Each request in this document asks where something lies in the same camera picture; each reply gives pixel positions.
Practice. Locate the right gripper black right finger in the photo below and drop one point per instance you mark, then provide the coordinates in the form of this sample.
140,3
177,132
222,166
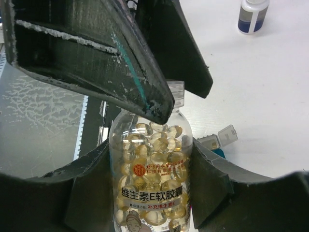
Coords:
228,198

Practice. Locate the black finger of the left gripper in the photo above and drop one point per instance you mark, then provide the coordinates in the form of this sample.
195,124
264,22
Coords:
164,26
92,47

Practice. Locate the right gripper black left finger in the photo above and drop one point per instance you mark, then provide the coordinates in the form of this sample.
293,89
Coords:
73,198

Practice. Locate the teal pill box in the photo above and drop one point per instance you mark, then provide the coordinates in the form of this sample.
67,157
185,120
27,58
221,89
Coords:
219,152

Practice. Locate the grey pill box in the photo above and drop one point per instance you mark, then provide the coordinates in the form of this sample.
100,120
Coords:
224,137

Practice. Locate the glass pill bottle yellow pills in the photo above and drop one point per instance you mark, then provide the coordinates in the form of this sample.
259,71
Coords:
150,166

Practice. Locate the white bottle cap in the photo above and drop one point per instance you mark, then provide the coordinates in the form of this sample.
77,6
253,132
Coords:
252,15

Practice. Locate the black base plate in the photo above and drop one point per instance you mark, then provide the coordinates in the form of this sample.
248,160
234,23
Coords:
99,118

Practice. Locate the white cable duct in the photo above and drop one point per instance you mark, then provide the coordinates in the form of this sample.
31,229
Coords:
80,129

